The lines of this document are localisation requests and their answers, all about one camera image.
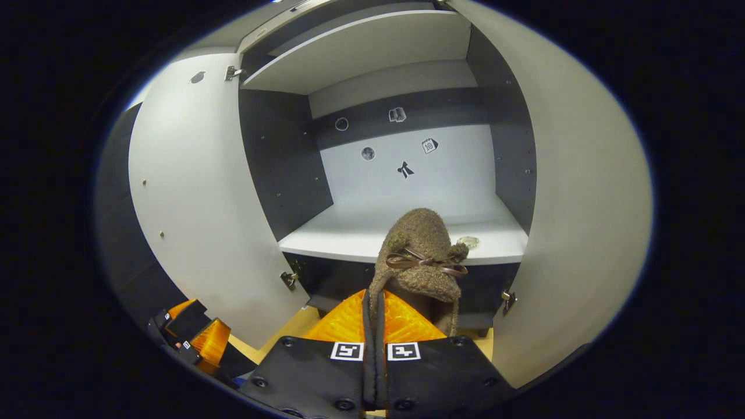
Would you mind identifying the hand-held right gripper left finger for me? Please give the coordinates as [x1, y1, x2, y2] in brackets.
[239, 289, 377, 419]

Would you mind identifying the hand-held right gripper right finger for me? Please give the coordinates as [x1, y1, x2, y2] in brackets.
[375, 289, 516, 419]

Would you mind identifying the grey cabinet door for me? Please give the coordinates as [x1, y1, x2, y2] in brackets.
[448, 0, 654, 388]
[128, 52, 310, 350]

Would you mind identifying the brown fuzzy shoe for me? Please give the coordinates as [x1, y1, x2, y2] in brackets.
[368, 208, 470, 338]

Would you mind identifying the grey shoe cabinet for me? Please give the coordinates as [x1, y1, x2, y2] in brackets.
[236, 0, 539, 338]

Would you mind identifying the grey cabinet drawer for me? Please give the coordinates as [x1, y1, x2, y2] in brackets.
[237, 0, 350, 54]

